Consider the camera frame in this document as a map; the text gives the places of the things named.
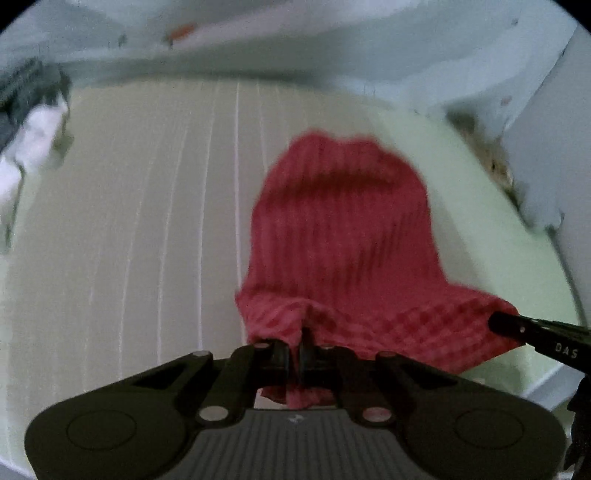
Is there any person's right hand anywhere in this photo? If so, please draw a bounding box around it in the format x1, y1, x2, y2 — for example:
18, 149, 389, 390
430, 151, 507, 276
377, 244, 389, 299
567, 378, 591, 469

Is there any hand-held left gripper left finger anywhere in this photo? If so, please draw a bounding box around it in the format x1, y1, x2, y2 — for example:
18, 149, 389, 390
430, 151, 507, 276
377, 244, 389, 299
122, 339, 293, 423

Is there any blue checked shirt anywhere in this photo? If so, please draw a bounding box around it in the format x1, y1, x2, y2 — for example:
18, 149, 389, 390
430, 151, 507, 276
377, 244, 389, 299
0, 58, 72, 151

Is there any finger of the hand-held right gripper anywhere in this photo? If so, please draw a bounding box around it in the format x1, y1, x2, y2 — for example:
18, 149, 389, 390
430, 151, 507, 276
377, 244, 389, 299
488, 311, 550, 344

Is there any green grid mat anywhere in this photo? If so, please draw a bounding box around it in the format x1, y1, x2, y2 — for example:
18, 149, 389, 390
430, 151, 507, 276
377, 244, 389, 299
0, 78, 583, 480

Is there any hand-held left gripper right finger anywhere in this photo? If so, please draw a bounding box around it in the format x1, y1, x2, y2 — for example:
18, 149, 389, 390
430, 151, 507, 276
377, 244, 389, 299
298, 344, 467, 423

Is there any white garment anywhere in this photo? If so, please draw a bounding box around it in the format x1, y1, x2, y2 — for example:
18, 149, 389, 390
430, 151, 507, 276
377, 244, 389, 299
0, 104, 74, 245

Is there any light blue printed bed sheet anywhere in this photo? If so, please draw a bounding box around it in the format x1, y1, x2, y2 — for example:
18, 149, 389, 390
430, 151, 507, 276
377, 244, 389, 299
0, 0, 583, 232

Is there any red checked shirt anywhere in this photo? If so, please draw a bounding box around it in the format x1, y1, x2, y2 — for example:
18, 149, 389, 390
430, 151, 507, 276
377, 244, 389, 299
235, 129, 522, 409

